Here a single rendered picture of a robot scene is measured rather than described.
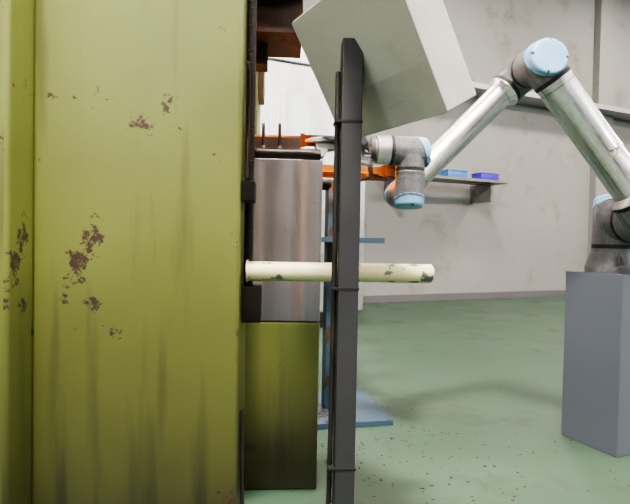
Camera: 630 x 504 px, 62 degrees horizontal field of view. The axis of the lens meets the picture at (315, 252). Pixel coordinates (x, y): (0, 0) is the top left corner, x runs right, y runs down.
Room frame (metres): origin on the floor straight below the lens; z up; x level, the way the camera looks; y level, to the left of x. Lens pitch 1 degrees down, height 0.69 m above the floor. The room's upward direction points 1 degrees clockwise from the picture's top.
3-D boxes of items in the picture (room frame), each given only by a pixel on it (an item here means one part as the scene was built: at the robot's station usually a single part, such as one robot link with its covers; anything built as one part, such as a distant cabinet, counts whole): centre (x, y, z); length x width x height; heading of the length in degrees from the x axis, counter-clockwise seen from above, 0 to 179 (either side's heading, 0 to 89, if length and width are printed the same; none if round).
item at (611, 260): (1.83, -1.06, 0.65); 0.19 x 0.19 x 0.10
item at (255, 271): (1.22, -0.06, 0.62); 0.44 x 0.05 x 0.05; 94
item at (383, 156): (1.61, -0.20, 0.98); 0.10 x 0.05 x 0.09; 4
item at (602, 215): (1.82, -1.06, 0.79); 0.17 x 0.15 x 0.18; 3
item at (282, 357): (1.60, 0.27, 0.23); 0.56 x 0.38 x 0.47; 94
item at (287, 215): (1.60, 0.27, 0.69); 0.56 x 0.38 x 0.45; 94
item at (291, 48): (1.55, 0.26, 1.32); 0.42 x 0.20 x 0.10; 94
